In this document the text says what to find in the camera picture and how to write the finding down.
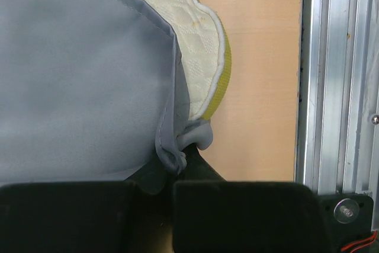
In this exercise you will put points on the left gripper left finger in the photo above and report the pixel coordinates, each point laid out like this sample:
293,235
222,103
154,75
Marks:
147,179

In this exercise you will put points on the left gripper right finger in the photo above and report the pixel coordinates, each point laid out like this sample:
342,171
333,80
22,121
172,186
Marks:
197,168

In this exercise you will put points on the grey pillowcase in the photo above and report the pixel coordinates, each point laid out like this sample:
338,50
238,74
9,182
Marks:
91,90

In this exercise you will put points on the white pillow yellow edge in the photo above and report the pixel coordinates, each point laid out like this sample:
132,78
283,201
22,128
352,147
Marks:
206,52

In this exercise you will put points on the aluminium front rail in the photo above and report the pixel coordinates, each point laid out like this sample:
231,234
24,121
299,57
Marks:
337,132

